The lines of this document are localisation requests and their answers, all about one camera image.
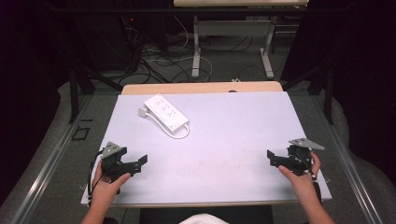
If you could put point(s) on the aluminium floor rail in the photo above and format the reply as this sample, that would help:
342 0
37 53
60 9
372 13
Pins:
350 172
46 166

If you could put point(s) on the white power plug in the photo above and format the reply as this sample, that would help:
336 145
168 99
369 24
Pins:
142 112

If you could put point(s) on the person's right hand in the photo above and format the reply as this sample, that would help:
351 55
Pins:
303 186

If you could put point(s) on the white table mat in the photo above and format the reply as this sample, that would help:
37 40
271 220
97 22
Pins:
224 140

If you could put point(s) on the dark curtain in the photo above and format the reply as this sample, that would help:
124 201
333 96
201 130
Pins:
28 77
367 77

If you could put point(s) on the wooden table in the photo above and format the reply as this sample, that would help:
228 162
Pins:
186 88

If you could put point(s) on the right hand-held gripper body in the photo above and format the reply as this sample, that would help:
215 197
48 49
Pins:
299 158

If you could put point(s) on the white metal-framed desk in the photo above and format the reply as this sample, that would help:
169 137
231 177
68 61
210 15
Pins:
232 28

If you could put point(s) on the person's left hand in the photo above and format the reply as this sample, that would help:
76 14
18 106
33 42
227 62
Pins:
104 193

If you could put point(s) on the black chair seat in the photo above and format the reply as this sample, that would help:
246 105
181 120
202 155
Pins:
249 215

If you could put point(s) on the square floor hatch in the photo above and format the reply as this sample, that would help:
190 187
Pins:
81 133

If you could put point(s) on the white power strip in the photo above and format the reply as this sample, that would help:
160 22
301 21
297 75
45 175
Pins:
166 112

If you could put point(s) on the black metal stand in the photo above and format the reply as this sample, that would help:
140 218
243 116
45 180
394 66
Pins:
74 93
328 90

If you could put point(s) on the person's white clothing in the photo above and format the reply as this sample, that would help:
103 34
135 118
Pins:
204 219

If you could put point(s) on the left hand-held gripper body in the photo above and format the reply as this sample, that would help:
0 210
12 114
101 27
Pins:
112 161

